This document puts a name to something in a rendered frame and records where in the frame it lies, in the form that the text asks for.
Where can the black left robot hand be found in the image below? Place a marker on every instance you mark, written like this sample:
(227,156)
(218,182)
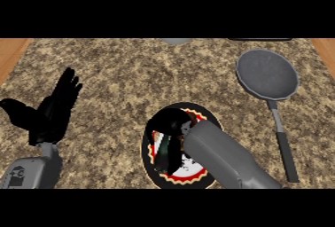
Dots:
(52,112)

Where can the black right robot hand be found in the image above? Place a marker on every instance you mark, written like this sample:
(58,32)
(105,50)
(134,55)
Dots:
(167,119)

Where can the dark purple eggplant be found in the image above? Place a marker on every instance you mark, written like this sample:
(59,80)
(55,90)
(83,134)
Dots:
(167,156)

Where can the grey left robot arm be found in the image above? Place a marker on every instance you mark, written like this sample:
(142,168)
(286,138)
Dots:
(33,171)

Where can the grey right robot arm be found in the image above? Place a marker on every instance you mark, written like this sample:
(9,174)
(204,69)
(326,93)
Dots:
(224,159)

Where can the black plate with red rim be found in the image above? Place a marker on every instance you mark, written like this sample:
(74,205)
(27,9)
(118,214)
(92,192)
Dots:
(192,174)

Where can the grey frying pan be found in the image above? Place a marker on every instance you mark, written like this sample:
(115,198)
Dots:
(272,88)

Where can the grey rounded object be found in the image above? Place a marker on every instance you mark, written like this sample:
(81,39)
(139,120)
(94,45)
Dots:
(176,40)

